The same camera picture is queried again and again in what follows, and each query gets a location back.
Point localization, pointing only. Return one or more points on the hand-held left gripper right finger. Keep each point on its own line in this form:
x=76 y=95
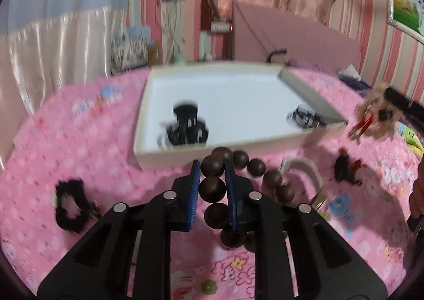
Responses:
x=232 y=197

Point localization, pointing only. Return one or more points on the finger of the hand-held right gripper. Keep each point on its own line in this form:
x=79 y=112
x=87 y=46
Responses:
x=402 y=100

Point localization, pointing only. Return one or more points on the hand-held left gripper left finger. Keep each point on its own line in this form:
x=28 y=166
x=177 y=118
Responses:
x=194 y=194

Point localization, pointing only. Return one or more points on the red knot ornament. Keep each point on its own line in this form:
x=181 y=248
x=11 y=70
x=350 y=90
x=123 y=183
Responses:
x=364 y=123

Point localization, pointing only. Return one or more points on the white band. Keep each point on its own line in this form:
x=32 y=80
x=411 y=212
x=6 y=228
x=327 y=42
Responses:
x=308 y=167

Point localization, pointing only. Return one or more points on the white cardboard box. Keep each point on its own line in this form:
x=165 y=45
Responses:
x=232 y=98

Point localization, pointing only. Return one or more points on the black scrunchie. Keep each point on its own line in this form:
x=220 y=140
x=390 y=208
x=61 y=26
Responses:
x=66 y=220

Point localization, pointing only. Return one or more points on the dark blue blanket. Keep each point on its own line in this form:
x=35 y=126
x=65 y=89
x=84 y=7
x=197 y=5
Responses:
x=354 y=82

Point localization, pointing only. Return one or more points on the white cloth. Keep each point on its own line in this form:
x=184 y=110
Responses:
x=349 y=71

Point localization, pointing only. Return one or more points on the black hair claw clip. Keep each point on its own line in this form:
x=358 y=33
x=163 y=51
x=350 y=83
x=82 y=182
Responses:
x=185 y=128

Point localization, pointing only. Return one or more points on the framed landscape picture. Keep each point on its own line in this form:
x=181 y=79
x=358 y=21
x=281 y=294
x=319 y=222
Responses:
x=405 y=10

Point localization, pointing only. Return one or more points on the small black hair clip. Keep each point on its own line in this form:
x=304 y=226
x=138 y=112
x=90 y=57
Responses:
x=304 y=116

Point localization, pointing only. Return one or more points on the purple dotted pillow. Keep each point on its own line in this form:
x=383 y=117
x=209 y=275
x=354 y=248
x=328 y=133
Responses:
x=308 y=64

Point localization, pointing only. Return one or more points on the pink floral bedsheet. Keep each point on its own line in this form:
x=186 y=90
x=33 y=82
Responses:
x=99 y=154

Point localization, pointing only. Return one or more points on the pink padded headboard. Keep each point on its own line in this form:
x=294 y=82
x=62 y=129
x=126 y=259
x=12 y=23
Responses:
x=298 y=35

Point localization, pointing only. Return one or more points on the small cardboard box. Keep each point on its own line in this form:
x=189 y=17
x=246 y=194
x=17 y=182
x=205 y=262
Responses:
x=153 y=54

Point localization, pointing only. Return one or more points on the printed tote bag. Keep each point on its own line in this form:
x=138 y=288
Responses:
x=129 y=51

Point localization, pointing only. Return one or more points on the white power strip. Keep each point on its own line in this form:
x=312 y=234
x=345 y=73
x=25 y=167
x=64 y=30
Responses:
x=220 y=26

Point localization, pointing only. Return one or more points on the blue gift bag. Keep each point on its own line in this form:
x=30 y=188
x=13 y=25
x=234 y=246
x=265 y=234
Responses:
x=139 y=32

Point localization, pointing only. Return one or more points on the cream satin curtain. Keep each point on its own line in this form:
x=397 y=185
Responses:
x=49 y=55

